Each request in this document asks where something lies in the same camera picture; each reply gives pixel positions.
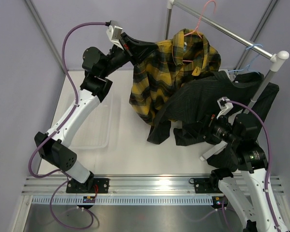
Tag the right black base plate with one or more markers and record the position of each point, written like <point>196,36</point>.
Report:
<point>204,185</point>

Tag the pink wire hanger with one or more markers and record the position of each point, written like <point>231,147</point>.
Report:
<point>185,37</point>

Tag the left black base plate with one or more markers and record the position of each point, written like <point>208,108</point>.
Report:
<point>103,185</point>

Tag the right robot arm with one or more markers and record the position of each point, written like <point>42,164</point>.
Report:
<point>260,213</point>

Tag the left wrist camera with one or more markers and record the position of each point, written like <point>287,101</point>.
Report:
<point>114,31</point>

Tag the dark pinstripe shirt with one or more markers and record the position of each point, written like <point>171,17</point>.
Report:
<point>196,101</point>

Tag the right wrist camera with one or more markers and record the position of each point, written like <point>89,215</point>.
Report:
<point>225,106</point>

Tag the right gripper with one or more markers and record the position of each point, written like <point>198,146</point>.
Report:
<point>213,122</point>

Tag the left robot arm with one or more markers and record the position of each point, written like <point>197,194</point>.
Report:
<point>53,146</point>

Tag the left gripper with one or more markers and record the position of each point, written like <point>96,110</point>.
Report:
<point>136,50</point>

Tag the yellow plaid shirt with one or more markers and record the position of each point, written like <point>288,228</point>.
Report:
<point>157,78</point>

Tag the aluminium mounting rail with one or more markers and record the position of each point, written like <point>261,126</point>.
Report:
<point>119,185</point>

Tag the white slotted cable duct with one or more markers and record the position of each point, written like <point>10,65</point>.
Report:
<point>124,200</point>

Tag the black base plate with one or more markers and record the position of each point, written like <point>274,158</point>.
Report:
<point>103,185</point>
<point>204,185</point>

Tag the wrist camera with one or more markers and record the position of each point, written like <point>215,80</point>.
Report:
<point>114,31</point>
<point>225,106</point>

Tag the metal clothes rack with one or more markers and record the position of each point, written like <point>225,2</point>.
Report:
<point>277,59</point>

